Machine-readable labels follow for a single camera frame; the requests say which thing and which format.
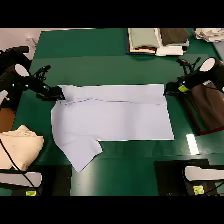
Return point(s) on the pale lavender T-shirt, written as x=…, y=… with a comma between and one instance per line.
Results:
x=113, y=113

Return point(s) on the white folded garment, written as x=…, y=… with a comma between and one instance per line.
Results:
x=170, y=50

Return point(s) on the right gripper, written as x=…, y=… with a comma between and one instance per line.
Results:
x=172, y=88

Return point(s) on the heap of clothes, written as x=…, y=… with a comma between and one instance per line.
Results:
x=210, y=34

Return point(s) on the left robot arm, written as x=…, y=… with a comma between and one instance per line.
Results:
x=15, y=80

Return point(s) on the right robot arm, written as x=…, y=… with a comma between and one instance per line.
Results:
x=208, y=71

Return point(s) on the dark brown folded garment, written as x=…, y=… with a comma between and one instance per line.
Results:
x=174, y=35

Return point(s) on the cream garment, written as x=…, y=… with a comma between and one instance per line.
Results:
x=20, y=146

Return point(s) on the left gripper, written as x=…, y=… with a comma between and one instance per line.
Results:
x=54, y=93

